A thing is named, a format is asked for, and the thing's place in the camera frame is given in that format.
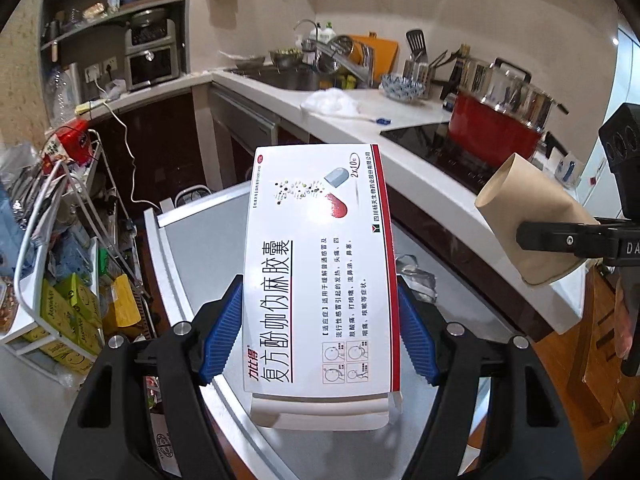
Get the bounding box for white mug blue print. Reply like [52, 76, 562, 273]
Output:
[554, 152, 585, 188]

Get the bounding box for blue patterned bowl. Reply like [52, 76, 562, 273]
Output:
[380, 74, 425, 103]

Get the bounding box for red instant noodle cup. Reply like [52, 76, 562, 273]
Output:
[43, 118, 93, 166]

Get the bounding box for red cooking pot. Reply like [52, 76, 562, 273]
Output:
[448, 93, 540, 168]

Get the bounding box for white medicine box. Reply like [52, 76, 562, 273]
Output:
[241, 144, 401, 431]

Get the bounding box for steel kitchen sink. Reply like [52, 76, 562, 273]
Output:
[228, 65, 335, 91]

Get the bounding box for yellow green tea boxes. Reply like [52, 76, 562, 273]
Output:
[39, 274, 103, 376]

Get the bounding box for large silver foil wrapper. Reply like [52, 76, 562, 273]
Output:
[396, 255, 437, 304]

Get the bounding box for steel utensil holder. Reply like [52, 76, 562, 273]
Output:
[402, 58, 435, 101]

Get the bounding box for large clear water bottle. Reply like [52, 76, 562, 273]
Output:
[46, 65, 75, 127]

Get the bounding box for chrome kitchen faucet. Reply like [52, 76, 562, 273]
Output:
[294, 20, 378, 88]

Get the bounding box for orange cutting board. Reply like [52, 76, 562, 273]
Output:
[350, 32, 399, 82]

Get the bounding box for grey wall shelf unit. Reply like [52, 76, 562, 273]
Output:
[38, 0, 190, 100]

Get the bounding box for black slotted spatula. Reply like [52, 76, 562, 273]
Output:
[406, 28, 427, 63]

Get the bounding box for white power cable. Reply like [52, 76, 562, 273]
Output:
[93, 78, 162, 212]

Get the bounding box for brown paper cup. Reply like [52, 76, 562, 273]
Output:
[475, 154, 598, 286]

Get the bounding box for white rolling wire cart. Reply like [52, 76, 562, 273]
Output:
[1, 131, 156, 384]

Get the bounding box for white cloth on counter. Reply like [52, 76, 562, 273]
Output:
[299, 88, 360, 118]

